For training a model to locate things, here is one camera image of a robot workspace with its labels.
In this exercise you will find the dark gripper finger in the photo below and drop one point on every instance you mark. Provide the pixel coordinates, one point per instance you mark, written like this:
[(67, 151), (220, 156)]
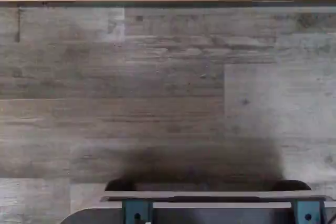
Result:
[(128, 208), (302, 211)]

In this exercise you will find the black metal shelf rack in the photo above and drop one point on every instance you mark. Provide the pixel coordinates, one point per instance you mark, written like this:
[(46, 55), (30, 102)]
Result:
[(78, 3)]

